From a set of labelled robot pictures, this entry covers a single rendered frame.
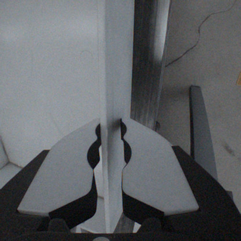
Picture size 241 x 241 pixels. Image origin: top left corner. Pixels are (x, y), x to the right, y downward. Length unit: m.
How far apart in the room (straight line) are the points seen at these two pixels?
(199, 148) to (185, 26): 0.70
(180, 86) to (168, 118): 0.23
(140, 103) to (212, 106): 0.93
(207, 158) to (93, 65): 0.45
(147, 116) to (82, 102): 0.15
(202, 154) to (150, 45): 0.38
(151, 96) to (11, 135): 0.21
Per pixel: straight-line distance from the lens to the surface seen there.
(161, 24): 0.27
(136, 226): 0.53
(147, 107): 0.30
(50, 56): 0.18
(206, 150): 0.59
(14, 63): 0.22
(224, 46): 1.12
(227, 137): 1.32
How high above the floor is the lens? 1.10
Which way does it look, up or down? 57 degrees down
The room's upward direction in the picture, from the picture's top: 146 degrees counter-clockwise
